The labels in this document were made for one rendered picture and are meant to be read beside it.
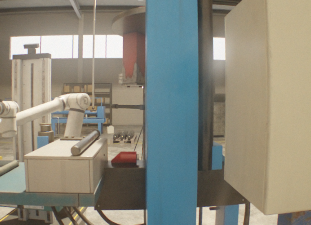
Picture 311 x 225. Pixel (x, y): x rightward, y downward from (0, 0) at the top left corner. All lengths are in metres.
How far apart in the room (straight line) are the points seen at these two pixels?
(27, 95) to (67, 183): 1.47
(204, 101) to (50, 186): 0.66
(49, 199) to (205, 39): 0.85
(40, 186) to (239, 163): 0.64
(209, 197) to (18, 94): 1.72
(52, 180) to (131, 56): 0.86
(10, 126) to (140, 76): 0.83
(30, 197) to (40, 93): 1.33
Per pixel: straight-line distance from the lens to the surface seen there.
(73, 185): 0.85
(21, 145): 2.26
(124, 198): 1.13
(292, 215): 0.58
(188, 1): 0.90
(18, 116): 1.75
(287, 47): 0.43
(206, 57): 1.02
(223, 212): 1.24
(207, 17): 1.06
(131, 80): 1.41
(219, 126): 9.40
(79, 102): 1.80
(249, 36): 0.48
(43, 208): 2.06
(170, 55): 0.83
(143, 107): 1.06
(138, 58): 1.42
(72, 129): 1.81
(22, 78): 2.26
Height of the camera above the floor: 1.37
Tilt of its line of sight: 1 degrees down
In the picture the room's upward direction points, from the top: straight up
